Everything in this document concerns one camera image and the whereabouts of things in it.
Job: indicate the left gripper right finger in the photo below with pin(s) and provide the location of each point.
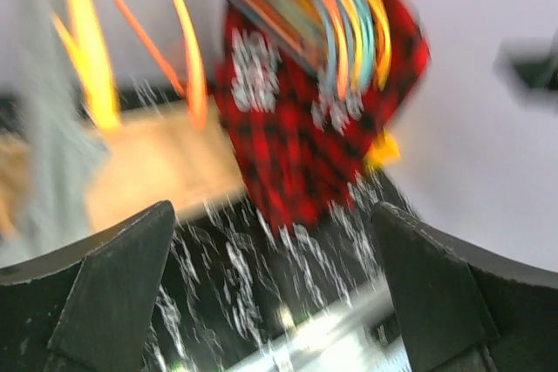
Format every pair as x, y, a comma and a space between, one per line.
461, 307

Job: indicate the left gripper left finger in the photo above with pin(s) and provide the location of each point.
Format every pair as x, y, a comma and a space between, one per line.
87, 306

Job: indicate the tan tank top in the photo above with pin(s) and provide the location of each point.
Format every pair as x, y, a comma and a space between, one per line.
14, 182

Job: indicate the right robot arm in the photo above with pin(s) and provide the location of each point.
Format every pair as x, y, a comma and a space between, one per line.
528, 67

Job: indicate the grey tank top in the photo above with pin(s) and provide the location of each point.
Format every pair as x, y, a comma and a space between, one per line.
61, 158

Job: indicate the orange hanger with tan top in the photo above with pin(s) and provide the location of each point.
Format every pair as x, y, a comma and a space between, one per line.
194, 90

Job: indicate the yellow hanger with grey top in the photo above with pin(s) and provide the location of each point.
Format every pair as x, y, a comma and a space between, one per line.
86, 49

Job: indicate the black marble mat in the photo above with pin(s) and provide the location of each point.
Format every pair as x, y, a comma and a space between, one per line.
229, 289

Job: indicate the wooden clothes rack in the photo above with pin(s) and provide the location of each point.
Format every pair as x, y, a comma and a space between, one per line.
156, 155

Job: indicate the red black plaid shirt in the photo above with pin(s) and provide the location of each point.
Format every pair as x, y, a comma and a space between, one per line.
300, 147

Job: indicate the bunch of empty hangers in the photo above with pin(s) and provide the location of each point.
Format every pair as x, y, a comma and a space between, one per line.
345, 42

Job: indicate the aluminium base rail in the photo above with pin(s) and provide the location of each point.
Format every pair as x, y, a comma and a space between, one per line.
338, 338

